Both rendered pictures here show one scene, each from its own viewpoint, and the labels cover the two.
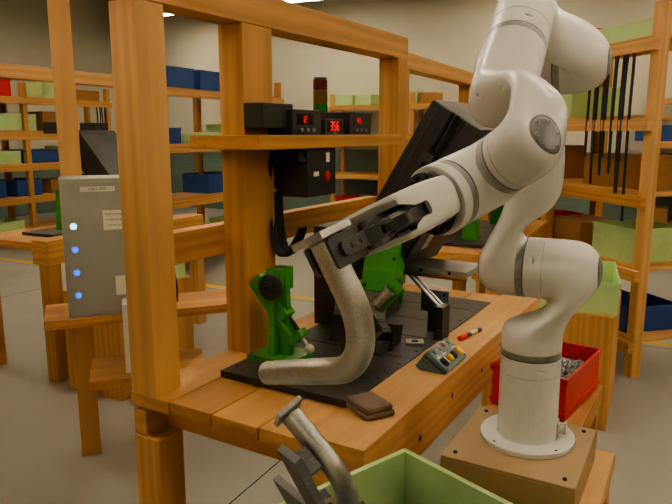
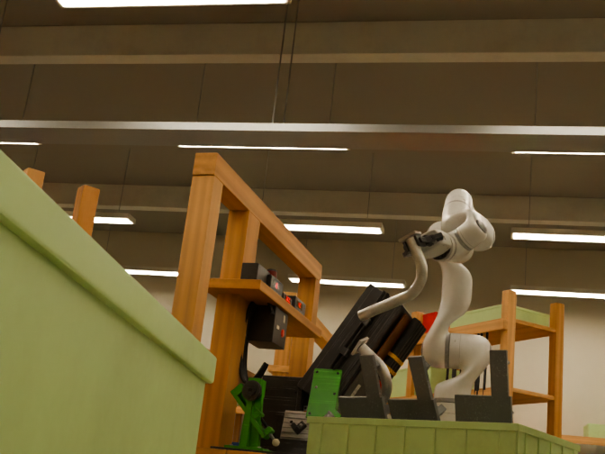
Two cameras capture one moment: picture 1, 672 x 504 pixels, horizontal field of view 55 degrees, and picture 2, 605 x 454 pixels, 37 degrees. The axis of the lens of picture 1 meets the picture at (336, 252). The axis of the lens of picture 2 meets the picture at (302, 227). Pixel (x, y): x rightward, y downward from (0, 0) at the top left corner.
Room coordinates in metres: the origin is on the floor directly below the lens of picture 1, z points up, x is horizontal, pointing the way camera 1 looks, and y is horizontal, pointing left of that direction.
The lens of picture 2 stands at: (-1.61, 0.82, 0.70)
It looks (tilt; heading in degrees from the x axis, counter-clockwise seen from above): 17 degrees up; 347
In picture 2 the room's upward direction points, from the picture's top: 6 degrees clockwise
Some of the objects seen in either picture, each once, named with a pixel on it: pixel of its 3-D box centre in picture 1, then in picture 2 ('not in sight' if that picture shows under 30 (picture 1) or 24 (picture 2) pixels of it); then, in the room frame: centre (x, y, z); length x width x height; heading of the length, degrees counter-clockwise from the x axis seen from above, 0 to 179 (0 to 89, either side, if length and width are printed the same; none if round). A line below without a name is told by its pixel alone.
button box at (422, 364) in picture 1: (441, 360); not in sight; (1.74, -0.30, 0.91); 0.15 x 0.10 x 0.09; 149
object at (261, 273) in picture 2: (268, 115); (255, 276); (1.92, 0.20, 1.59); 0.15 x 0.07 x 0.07; 149
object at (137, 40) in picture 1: (302, 186); (253, 346); (2.21, 0.12, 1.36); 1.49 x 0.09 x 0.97; 149
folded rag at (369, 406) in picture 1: (370, 404); not in sight; (1.43, -0.08, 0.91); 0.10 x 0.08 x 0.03; 28
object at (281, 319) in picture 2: (306, 171); (266, 327); (2.07, 0.09, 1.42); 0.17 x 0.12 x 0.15; 149
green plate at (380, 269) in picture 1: (386, 255); (326, 394); (1.96, -0.16, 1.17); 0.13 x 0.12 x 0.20; 149
